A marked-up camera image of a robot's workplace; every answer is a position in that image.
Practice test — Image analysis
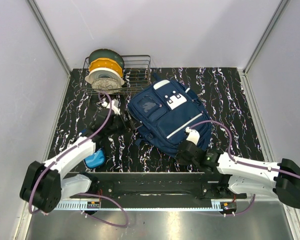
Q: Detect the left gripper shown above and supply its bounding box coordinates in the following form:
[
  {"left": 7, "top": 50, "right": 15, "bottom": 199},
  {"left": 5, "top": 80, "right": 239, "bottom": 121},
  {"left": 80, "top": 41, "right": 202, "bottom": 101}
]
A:
[{"left": 106, "top": 109, "right": 142, "bottom": 137}]

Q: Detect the navy blue student backpack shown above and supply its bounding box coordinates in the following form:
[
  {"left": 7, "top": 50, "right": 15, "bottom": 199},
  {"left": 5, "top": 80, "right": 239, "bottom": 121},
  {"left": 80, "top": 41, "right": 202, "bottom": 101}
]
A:
[{"left": 127, "top": 79, "right": 212, "bottom": 157}]

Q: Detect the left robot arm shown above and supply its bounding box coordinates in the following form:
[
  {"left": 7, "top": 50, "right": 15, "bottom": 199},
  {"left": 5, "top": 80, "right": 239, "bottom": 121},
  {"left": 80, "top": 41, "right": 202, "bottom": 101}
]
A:
[{"left": 19, "top": 109, "right": 142, "bottom": 214}]

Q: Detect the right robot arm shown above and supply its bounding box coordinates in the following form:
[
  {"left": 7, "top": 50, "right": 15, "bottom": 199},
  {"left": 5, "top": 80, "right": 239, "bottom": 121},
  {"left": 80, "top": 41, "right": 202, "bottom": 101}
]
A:
[{"left": 176, "top": 140, "right": 300, "bottom": 209}]

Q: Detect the blue dinosaur pencil case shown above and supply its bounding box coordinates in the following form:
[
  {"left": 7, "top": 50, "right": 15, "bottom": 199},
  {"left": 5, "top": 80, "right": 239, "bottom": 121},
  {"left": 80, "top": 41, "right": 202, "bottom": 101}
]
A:
[{"left": 78, "top": 128, "right": 106, "bottom": 170}]

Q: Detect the grey speckled plate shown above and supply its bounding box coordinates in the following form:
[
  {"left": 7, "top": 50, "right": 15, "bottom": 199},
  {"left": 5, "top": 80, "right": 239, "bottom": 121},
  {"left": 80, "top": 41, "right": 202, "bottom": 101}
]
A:
[{"left": 91, "top": 77, "right": 122, "bottom": 94}]

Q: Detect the white plate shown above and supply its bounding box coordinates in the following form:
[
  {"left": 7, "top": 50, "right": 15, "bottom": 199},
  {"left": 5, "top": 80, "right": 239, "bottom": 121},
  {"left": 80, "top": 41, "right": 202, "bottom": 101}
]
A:
[{"left": 84, "top": 67, "right": 125, "bottom": 86}]

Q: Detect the yellow plate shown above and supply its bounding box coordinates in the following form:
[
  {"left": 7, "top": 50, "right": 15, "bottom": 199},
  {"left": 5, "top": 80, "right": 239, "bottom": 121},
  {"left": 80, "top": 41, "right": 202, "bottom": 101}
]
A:
[{"left": 88, "top": 57, "right": 123, "bottom": 77}]

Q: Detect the dark green plate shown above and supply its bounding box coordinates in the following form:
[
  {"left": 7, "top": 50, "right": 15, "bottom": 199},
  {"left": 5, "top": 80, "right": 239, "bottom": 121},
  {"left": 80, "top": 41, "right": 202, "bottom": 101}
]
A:
[{"left": 88, "top": 48, "right": 125, "bottom": 69}]

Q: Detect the wire dish rack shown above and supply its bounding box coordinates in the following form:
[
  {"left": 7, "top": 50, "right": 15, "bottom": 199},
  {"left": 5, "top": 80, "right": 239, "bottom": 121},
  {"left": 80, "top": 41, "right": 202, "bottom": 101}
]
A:
[{"left": 79, "top": 54, "right": 151, "bottom": 95}]

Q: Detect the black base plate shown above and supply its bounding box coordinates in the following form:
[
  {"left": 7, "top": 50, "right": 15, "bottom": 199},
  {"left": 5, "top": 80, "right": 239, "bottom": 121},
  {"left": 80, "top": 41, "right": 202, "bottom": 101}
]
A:
[{"left": 84, "top": 172, "right": 247, "bottom": 211}]

